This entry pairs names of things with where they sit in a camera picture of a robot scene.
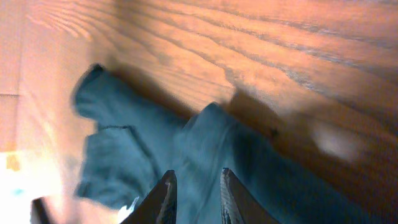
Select dark teal t-shirt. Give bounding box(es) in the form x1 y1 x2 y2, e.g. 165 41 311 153
73 64 376 223

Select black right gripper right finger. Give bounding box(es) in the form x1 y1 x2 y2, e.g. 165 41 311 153
220 168 279 224

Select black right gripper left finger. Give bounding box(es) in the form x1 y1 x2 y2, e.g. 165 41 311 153
121 170 178 224

